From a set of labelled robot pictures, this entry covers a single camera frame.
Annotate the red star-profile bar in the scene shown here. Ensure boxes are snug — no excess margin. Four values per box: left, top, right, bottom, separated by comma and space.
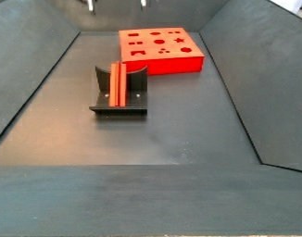
110, 62, 126, 107

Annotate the black curved fixture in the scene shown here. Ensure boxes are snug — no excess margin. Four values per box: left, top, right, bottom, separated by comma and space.
90, 62, 147, 115

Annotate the red shape-sorter block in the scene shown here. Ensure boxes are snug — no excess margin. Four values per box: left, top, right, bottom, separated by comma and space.
119, 28, 205, 75

